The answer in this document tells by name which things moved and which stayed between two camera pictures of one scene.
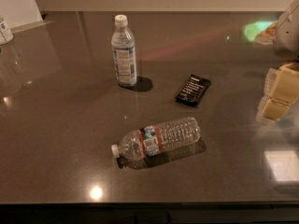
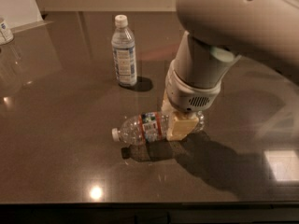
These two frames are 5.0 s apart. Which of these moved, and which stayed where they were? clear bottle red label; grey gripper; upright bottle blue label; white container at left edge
Moved: grey gripper; clear bottle red label
Stayed: white container at left edge; upright bottle blue label
